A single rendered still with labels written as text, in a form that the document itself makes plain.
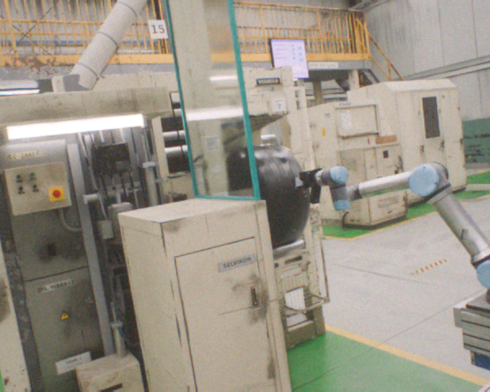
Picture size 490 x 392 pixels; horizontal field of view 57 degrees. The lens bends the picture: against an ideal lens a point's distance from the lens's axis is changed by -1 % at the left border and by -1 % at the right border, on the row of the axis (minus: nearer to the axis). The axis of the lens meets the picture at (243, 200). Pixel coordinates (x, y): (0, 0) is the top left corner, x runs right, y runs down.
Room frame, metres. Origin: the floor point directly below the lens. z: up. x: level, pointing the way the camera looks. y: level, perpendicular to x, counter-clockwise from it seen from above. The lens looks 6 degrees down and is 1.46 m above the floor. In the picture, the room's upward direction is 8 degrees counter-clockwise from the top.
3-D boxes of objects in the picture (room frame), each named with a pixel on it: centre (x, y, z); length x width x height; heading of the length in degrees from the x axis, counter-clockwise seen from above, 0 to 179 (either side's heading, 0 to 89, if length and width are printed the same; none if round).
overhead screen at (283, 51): (6.37, -0.89, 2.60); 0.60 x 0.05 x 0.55; 123
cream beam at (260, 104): (2.82, -0.04, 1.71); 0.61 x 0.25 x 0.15; 119
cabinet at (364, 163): (7.07, -2.04, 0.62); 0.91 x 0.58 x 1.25; 123
